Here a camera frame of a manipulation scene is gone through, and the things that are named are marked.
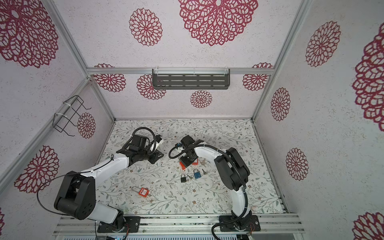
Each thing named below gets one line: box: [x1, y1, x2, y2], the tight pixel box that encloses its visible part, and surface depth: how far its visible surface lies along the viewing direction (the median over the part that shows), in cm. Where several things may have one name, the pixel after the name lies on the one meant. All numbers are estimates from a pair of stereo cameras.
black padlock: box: [180, 173, 187, 183], surface depth 91 cm
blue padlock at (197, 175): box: [193, 168, 202, 179], surface depth 92 cm
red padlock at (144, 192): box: [138, 187, 150, 198], surface depth 85 cm
